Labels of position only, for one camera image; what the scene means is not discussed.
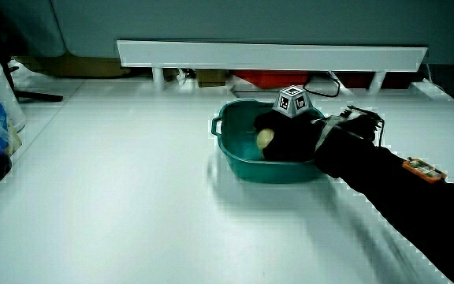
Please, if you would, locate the person's right hand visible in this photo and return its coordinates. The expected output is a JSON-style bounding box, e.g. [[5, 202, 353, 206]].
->
[[253, 85, 326, 163]]

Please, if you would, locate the yellow-green apple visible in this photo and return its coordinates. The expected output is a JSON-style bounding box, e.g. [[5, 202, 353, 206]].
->
[[255, 128, 276, 159]]

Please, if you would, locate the green plastic basin plate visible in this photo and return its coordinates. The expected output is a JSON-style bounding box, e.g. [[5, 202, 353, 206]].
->
[[210, 98, 326, 185]]

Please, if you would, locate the person's right forearm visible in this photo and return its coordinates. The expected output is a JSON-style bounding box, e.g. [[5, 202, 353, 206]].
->
[[314, 105, 454, 284]]

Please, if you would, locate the white desk shelf riser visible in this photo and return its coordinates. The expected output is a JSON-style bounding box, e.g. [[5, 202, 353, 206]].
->
[[116, 39, 429, 95]]

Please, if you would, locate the dark red box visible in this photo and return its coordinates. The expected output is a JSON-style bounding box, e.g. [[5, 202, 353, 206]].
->
[[335, 71, 422, 90]]

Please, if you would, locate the small brown box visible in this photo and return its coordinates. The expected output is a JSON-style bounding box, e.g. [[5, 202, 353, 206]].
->
[[195, 69, 228, 88]]

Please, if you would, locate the orange sensor module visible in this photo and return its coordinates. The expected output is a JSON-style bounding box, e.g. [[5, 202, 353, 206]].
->
[[402, 157, 448, 185]]

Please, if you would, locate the large cardboard box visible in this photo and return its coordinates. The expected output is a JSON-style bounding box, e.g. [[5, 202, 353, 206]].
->
[[13, 52, 132, 79]]

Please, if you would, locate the black stand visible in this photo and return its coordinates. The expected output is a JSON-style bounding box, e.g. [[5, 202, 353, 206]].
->
[[0, 39, 65, 103]]

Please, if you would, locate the white plastic bag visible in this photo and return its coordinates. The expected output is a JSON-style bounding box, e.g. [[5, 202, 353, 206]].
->
[[8, 58, 35, 90]]

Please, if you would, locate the flat grey metal frame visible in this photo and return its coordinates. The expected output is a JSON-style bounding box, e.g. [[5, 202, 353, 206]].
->
[[229, 84, 284, 100]]

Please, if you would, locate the black cable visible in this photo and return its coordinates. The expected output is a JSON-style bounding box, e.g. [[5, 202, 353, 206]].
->
[[303, 72, 341, 99]]

